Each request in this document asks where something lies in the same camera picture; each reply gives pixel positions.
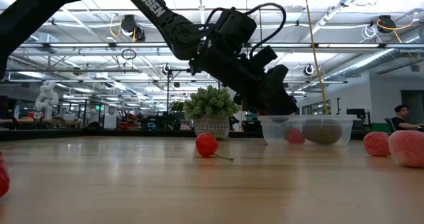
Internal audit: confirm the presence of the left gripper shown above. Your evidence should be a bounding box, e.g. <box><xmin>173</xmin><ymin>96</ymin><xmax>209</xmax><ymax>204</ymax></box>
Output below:
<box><xmin>189</xmin><ymin>7</ymin><xmax>297</xmax><ymax>115</ymax></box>

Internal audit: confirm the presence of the red strawberry with large leaf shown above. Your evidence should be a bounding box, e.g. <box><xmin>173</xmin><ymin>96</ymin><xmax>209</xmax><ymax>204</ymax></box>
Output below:
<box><xmin>286</xmin><ymin>127</ymin><xmax>306</xmax><ymax>145</ymax></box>

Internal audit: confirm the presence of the brown toy kiwi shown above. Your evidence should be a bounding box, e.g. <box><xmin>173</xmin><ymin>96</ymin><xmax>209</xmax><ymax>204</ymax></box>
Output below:
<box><xmin>301</xmin><ymin>119</ymin><xmax>344</xmax><ymax>145</ymax></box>

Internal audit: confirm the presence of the pink toy peach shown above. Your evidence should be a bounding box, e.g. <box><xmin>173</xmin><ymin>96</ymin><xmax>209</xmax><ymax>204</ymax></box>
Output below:
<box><xmin>388</xmin><ymin>129</ymin><xmax>424</xmax><ymax>169</ymax></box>
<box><xmin>362</xmin><ymin>131</ymin><xmax>392</xmax><ymax>157</ymax></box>

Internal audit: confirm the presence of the red strawberry with small leaves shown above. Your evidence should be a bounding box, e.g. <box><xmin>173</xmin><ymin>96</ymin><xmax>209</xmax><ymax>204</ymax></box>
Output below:
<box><xmin>0</xmin><ymin>150</ymin><xmax>11</xmax><ymax>198</ymax></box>

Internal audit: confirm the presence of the clear plastic tupperware container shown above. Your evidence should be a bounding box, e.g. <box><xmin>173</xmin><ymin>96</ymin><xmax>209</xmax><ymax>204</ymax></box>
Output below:
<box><xmin>256</xmin><ymin>114</ymin><xmax>358</xmax><ymax>146</ymax></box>

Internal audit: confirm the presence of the green plant in white pot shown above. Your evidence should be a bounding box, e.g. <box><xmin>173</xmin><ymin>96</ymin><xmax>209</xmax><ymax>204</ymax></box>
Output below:
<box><xmin>183</xmin><ymin>85</ymin><xmax>240</xmax><ymax>141</ymax></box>

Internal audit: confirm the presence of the small black background monitor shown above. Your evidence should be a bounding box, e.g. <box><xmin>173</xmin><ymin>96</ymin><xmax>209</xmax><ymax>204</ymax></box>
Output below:
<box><xmin>346</xmin><ymin>108</ymin><xmax>367</xmax><ymax>119</ymax></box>

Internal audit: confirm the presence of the dark green background plant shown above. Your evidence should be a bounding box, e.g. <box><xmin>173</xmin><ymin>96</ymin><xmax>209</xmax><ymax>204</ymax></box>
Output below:
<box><xmin>169</xmin><ymin>101</ymin><xmax>185</xmax><ymax>114</ymax></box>

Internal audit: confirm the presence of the person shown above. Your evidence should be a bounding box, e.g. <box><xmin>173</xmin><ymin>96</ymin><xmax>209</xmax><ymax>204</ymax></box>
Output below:
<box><xmin>390</xmin><ymin>103</ymin><xmax>424</xmax><ymax>132</ymax></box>

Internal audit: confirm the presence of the long linear ceiling light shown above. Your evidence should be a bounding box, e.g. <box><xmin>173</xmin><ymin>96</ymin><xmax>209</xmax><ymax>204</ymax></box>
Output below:
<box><xmin>19</xmin><ymin>42</ymin><xmax>424</xmax><ymax>49</ymax></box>

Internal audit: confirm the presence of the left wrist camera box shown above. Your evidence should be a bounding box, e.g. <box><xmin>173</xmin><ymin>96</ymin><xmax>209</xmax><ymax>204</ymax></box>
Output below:
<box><xmin>251</xmin><ymin>44</ymin><xmax>279</xmax><ymax>70</ymax></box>

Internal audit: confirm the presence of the yellow hanging cable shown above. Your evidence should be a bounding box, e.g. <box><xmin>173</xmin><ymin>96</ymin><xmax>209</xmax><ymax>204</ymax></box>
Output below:
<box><xmin>303</xmin><ymin>0</ymin><xmax>330</xmax><ymax>115</ymax></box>

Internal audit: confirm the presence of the black aluminium table frame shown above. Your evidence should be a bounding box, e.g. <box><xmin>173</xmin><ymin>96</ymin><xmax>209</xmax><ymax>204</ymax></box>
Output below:
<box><xmin>0</xmin><ymin>129</ymin><xmax>424</xmax><ymax>146</ymax></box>

